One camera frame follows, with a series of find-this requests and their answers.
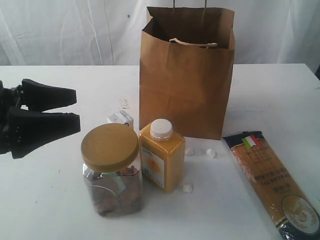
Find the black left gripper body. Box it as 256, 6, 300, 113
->
0, 81, 25, 155

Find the clear jar with gold lid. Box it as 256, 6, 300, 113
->
81, 123, 143, 217

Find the yellow millet bottle white cap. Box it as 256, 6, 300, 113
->
139, 118, 186, 193

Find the brown paper bag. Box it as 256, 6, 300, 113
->
139, 6, 236, 140

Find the white curtain backdrop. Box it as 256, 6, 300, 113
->
0, 0, 320, 71

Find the small white milk carton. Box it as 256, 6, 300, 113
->
106, 110, 134, 129

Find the white paper ball upper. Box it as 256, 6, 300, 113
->
185, 148, 195, 156

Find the white paper ball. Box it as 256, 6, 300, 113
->
206, 148, 217, 159
182, 183, 194, 194
185, 148, 195, 156

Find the white paper ball lower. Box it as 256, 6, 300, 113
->
182, 183, 194, 194

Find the white paper ball right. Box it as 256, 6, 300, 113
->
206, 148, 217, 159

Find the spaghetti packet with Italian flag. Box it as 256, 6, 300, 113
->
223, 131, 320, 240

